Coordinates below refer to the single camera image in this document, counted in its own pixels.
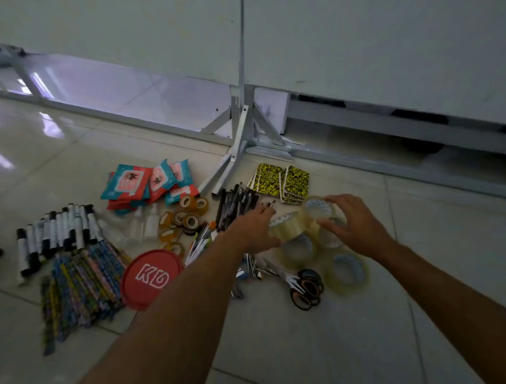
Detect pile of black pens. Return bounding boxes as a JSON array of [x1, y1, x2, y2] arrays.
[[215, 183, 277, 234]]

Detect grey metal partition frame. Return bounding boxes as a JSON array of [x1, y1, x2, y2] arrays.
[[0, 43, 506, 198]]

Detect person's left hand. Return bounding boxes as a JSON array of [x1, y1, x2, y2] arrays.
[[221, 204, 282, 256]]

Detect clear plastic bottle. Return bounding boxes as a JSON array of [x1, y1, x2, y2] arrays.
[[101, 221, 131, 250], [128, 206, 144, 243], [144, 204, 161, 240], [94, 209, 127, 228]]

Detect yellow black patterned packets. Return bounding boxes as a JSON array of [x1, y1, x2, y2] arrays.
[[247, 162, 311, 206]]

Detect pile of colourful patterned pencils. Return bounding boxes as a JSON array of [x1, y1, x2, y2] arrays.
[[39, 241, 131, 357]]

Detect person's right hand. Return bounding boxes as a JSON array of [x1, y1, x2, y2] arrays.
[[316, 194, 396, 260]]

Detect pile of small staplers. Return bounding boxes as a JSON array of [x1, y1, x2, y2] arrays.
[[183, 220, 264, 300]]

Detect red plastic bucket with lid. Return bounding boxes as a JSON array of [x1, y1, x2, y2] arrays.
[[120, 249, 184, 311]]

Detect pile of teal wipe packets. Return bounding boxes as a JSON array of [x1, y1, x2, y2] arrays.
[[100, 159, 200, 216]]

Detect row of black-capped white markers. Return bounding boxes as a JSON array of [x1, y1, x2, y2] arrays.
[[15, 204, 105, 277]]

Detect person's right forearm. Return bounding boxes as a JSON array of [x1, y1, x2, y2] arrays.
[[375, 239, 506, 384]]

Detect pile of small tape rolls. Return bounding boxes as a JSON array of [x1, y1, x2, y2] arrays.
[[158, 194, 210, 258]]

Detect white partition board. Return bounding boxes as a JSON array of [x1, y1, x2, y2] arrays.
[[0, 0, 506, 137]]

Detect person's left forearm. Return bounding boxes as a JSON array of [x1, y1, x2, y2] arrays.
[[79, 237, 254, 384]]

